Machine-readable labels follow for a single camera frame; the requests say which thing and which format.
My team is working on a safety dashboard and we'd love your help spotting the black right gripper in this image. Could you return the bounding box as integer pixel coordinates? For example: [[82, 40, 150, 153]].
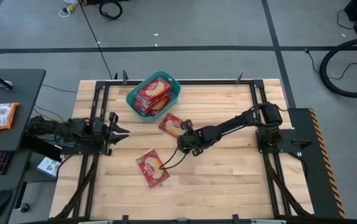
[[176, 119, 210, 156]]

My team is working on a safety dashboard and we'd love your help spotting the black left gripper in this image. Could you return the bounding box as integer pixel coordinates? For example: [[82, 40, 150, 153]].
[[92, 111, 131, 156]]

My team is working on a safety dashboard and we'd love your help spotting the red popcorn bag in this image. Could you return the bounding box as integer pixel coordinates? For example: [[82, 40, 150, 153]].
[[133, 96, 171, 112], [135, 90, 172, 106], [136, 77, 173, 102], [135, 148, 170, 189], [133, 101, 169, 117], [158, 113, 186, 139]]

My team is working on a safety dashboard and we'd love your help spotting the teal plastic basket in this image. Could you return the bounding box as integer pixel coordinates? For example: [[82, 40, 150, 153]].
[[125, 70, 181, 124]]

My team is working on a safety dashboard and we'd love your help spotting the white box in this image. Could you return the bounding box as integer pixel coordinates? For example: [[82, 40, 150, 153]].
[[36, 156, 62, 180]]

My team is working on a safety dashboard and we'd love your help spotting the dark grey desk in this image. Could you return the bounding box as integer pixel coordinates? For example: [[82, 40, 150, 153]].
[[0, 68, 47, 224]]

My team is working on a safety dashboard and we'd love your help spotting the orange snack bag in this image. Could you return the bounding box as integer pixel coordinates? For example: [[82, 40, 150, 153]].
[[0, 102, 20, 133]]

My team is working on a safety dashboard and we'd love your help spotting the black hazard striped platform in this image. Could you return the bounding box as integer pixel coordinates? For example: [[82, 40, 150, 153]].
[[287, 108, 347, 219]]

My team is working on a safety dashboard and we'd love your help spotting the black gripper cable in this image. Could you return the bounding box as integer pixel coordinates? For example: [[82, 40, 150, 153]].
[[158, 145, 189, 170]]

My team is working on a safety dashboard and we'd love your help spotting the black aluminium rig frame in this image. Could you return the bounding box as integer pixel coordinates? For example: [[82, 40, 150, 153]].
[[49, 69, 315, 224]]

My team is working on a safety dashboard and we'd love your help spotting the black floor cable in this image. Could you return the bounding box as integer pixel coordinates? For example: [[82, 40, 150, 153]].
[[78, 0, 114, 81]]

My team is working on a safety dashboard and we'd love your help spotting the black coiled cable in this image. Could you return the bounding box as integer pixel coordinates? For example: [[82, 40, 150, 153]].
[[98, 0, 123, 21]]

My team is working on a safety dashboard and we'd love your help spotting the large black hose hoop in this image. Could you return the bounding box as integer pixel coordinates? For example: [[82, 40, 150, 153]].
[[319, 36, 357, 99]]

